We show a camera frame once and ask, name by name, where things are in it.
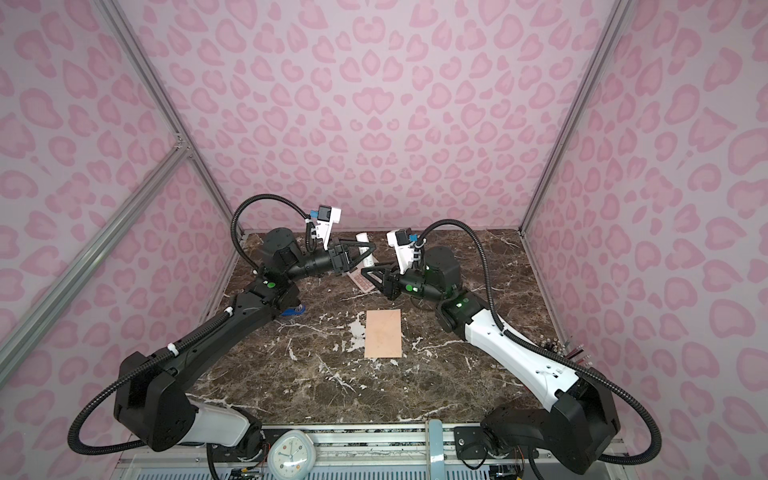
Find light blue tape strip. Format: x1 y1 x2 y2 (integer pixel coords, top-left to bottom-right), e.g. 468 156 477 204
425 419 447 480

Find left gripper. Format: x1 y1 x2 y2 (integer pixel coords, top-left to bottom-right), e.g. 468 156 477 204
286 237 375 287

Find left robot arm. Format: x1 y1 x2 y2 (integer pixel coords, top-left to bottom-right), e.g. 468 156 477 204
114 228 375 459

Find pink calculator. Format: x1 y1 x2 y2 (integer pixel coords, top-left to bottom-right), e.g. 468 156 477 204
347 269 375 293

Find white glue stick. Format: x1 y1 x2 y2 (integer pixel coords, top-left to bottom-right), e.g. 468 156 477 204
356 232 375 268

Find aluminium frame strut right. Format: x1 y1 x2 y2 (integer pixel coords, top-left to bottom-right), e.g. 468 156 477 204
518 0 637 239

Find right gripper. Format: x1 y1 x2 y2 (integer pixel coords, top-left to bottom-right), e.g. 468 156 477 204
360 259 445 305

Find left black cable conduit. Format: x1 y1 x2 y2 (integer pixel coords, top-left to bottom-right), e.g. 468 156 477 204
67 193 313 456

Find peach envelope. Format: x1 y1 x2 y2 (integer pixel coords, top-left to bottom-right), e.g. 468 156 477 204
364 309 402 359

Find red pencil cup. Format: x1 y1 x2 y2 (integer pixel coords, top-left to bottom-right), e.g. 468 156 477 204
541 338 585 363

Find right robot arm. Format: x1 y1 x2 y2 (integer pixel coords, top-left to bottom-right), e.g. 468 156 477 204
362 247 619 474

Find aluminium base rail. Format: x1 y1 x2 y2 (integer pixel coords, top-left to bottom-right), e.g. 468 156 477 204
113 422 637 480

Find aluminium frame strut left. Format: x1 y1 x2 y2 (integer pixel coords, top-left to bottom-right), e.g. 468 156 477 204
91 0 234 224

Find right black cable conduit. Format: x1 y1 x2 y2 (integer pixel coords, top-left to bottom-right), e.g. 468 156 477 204
417 218 664 467

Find white desk clock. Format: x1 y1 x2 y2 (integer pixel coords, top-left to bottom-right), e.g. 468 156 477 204
267 430 317 480

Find aluminium frame strut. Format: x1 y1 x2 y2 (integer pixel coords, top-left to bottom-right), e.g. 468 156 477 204
91 0 234 224
518 0 637 239

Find blue stapler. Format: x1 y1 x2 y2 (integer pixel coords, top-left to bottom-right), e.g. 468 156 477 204
282 305 306 317

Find black cable conduit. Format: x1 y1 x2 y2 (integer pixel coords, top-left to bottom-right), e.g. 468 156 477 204
417 218 664 467
67 193 313 456

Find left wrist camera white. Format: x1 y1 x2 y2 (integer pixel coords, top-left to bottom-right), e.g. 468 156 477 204
308 205 342 250

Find aluminium diagonal frame bar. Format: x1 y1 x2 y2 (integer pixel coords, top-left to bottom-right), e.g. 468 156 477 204
1 142 187 385

